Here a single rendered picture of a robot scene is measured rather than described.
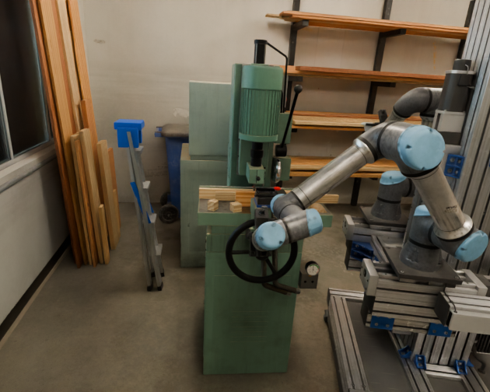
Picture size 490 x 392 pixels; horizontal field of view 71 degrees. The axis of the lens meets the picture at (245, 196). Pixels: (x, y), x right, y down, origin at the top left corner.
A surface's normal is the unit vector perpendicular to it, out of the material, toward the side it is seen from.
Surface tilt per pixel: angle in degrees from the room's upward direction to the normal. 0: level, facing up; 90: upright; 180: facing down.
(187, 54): 90
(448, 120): 90
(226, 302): 90
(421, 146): 84
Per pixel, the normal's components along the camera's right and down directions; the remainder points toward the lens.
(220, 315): 0.09, 0.33
